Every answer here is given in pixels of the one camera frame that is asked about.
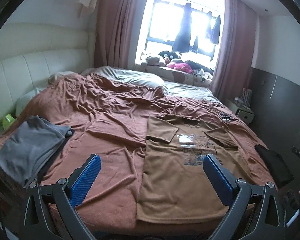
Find brown printed t-shirt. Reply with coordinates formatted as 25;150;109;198
136;115;272;224

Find grey folded garment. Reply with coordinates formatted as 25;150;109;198
0;115;74;189

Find white bedside cabinet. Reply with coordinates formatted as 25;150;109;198
225;98;255;125

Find green cup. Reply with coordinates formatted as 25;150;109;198
2;114;15;131

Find striped bag on cabinet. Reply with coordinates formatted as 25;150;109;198
241;88;253;107

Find pink curtain right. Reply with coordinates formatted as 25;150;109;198
210;0;257;103

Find black folded garment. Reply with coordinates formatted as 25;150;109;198
254;144;294;189

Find pile of plush toys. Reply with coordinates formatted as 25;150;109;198
139;50;214;75

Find pink curtain left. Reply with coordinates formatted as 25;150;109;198
94;0;147;68

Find dark hanging clothes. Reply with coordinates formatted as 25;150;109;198
172;2;221;58

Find cream padded headboard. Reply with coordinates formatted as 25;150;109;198
0;23;95;122

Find pink curtain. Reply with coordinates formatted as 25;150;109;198
94;0;147;68
210;0;257;103

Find grey white duvet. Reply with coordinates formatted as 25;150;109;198
81;66;222;105

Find rust pink bed blanket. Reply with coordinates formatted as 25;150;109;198
0;74;261;236

